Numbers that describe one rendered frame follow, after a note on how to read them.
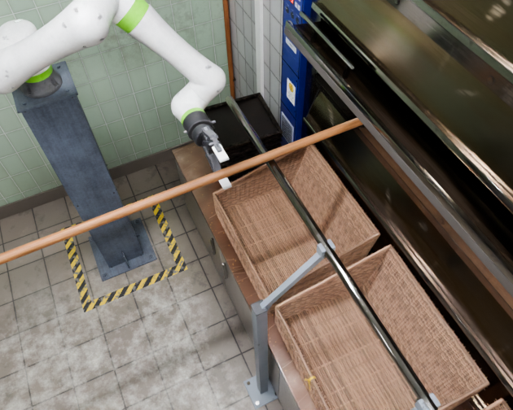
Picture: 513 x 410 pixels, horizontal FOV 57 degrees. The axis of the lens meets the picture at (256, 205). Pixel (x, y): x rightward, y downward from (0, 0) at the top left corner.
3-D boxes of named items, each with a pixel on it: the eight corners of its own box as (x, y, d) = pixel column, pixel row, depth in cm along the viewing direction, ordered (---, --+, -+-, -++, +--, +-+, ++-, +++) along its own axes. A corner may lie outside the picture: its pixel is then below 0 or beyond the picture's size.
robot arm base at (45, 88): (14, 63, 186) (6, 50, 181) (52, 52, 190) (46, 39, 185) (25, 102, 172) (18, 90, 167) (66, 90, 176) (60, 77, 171)
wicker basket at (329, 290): (378, 275, 197) (392, 240, 175) (464, 407, 166) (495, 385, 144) (271, 320, 186) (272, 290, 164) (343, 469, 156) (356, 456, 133)
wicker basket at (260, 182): (306, 176, 229) (310, 136, 207) (370, 269, 199) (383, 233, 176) (213, 212, 218) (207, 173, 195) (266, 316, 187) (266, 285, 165)
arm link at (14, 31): (8, 87, 168) (-18, 41, 153) (26, 59, 177) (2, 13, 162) (43, 89, 167) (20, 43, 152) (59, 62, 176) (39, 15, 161)
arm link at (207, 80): (127, 28, 156) (126, 38, 147) (148, 1, 153) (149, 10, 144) (208, 95, 175) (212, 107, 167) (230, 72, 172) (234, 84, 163)
